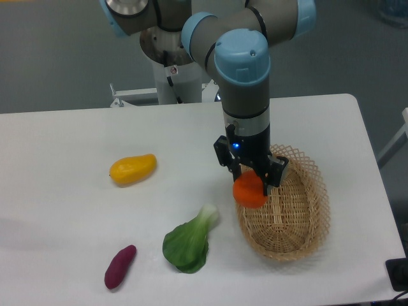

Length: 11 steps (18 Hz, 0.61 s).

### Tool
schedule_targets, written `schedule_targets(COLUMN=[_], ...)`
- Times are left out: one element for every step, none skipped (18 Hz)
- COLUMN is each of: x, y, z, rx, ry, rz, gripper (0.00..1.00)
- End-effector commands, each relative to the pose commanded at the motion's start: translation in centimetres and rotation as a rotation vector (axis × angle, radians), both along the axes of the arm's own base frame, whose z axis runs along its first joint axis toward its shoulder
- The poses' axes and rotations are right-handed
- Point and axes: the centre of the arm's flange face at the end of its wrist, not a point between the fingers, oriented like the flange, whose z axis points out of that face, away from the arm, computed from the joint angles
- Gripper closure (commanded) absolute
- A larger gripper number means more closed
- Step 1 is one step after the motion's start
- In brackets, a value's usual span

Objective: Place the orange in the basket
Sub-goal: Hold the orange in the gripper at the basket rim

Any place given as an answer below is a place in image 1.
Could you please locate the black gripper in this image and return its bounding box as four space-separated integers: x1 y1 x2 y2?
214 124 289 196

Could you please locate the orange fruit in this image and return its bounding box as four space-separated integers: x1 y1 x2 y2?
233 170 267 208

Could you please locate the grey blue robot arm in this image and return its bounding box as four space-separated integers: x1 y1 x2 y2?
100 1 316 194

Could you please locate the woven wicker basket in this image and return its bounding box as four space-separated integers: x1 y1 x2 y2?
235 144 330 261

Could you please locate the green bok choy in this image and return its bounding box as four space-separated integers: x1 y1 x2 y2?
162 204 219 274

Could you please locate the yellow mango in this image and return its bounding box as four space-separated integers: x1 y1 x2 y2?
109 154 157 186

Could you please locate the purple sweet potato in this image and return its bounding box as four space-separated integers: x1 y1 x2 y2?
104 245 137 290

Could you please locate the black device at table edge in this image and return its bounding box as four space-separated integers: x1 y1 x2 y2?
385 258 407 292

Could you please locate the white frame at right edge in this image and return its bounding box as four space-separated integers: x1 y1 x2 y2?
377 108 407 169

